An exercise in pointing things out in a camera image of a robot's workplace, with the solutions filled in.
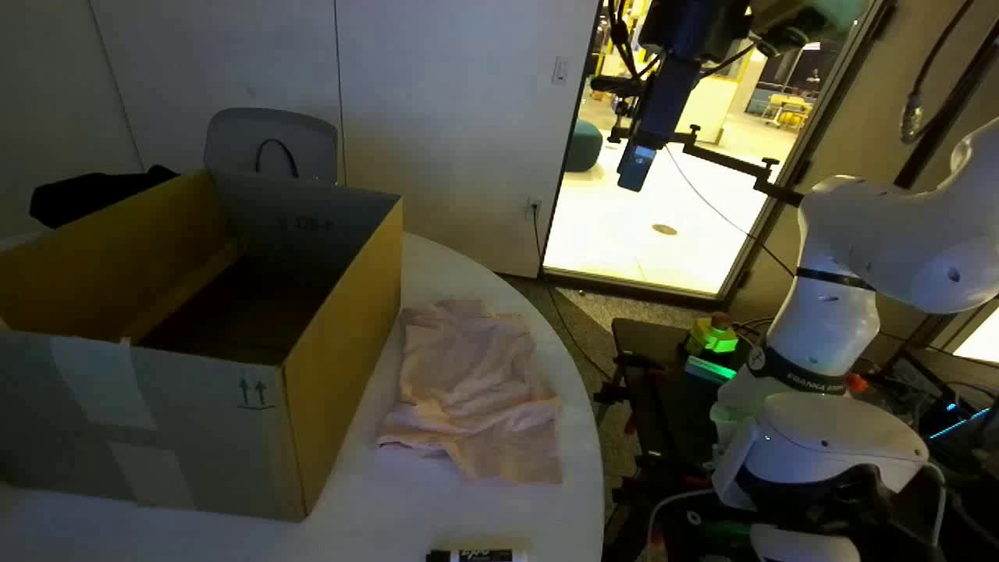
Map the white domed base housing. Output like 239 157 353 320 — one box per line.
713 390 933 516

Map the black stand in doorway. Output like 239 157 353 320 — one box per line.
586 67 651 146

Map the black marker pen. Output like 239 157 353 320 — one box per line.
429 545 522 562

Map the peach cloth shirt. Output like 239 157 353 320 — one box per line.
376 296 566 487

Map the grey chair backrest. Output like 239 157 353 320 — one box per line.
199 107 345 187

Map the teal round pouf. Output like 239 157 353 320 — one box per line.
561 119 605 175

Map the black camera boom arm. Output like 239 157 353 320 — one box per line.
673 122 808 210

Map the black hanging cable loop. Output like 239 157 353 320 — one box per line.
895 0 999 146

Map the green lit control box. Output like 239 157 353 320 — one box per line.
681 319 748 388

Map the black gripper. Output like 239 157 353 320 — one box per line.
616 0 728 194

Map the open cardboard box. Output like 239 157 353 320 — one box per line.
0 165 405 523

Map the black robot cart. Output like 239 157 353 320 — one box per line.
598 315 999 562

